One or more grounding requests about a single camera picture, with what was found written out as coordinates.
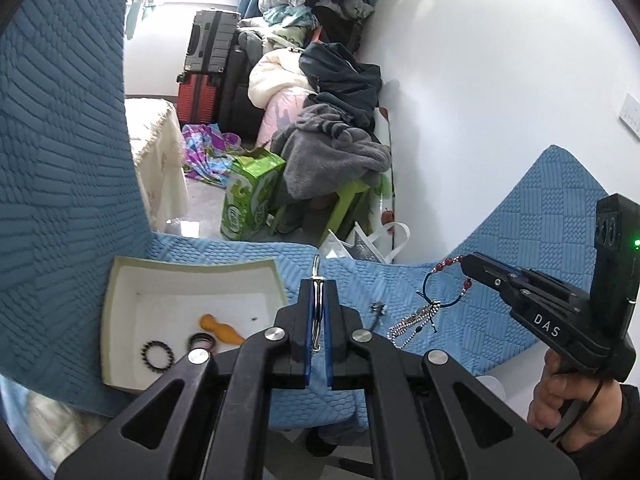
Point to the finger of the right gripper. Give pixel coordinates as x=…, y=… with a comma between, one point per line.
x=544, y=284
x=520, y=289

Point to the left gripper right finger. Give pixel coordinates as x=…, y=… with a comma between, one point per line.
x=428, y=417

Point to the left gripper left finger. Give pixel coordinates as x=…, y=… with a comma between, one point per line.
x=207, y=417

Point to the green white cardboard box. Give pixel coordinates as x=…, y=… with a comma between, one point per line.
x=151, y=310

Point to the light blue quilted bedding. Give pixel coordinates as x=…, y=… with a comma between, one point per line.
x=48, y=431

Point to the green plastic stool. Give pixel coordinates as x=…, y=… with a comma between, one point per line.
x=346, y=195

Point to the grey fleece blanket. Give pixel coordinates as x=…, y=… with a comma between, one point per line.
x=323, y=153

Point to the green tissue carton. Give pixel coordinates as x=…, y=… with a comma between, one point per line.
x=252, y=180

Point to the dark navy jacket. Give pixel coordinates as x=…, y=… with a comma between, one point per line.
x=340, y=80

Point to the left blue covered chair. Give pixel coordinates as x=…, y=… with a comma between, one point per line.
x=71, y=202

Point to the colourful purple cloth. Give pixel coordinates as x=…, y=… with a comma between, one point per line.
x=209, y=153

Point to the cream lace covered table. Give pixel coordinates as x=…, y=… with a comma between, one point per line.
x=157, y=148

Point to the black suitcase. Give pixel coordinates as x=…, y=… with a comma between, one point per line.
x=236, y=112

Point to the red hard suitcase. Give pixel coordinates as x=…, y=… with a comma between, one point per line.
x=197, y=97

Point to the cream puffy coat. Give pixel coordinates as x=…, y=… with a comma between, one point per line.
x=276, y=70

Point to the grey hard suitcase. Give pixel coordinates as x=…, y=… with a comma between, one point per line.
x=211, y=37

